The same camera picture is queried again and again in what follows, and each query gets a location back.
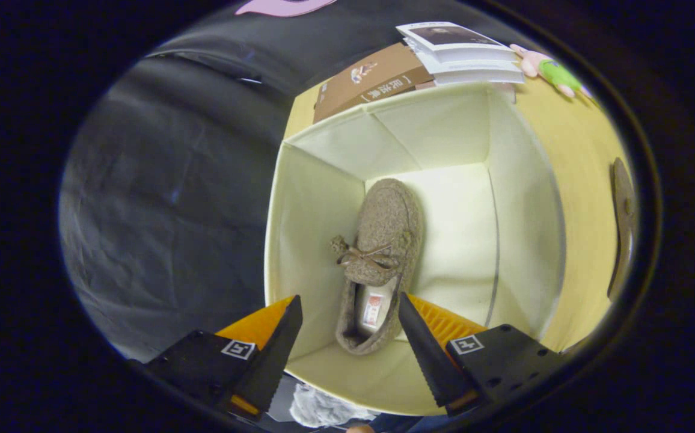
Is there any white photo cover book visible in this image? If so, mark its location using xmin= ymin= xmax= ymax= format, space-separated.
xmin=396 ymin=22 xmax=507 ymax=54

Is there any brown book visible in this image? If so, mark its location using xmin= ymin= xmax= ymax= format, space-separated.
xmin=313 ymin=42 xmax=436 ymax=124

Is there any brown fuzzy slipper shoe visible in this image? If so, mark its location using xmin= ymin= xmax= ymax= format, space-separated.
xmin=607 ymin=157 xmax=638 ymax=302
xmin=331 ymin=178 xmax=424 ymax=356

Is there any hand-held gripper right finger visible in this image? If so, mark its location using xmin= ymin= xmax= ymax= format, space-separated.
xmin=398 ymin=292 xmax=566 ymax=417

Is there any blue clothing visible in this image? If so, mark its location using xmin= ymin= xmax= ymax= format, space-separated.
xmin=375 ymin=413 xmax=444 ymax=433

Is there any grey fabric storage box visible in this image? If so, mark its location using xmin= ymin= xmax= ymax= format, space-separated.
xmin=263 ymin=81 xmax=567 ymax=429

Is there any black backdrop cloth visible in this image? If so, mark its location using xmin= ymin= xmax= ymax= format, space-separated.
xmin=59 ymin=0 xmax=504 ymax=363

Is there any green and pink plush toy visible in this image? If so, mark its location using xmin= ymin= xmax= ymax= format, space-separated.
xmin=509 ymin=43 xmax=596 ymax=102

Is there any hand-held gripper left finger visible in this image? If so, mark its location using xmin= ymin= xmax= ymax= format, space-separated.
xmin=128 ymin=295 xmax=304 ymax=422

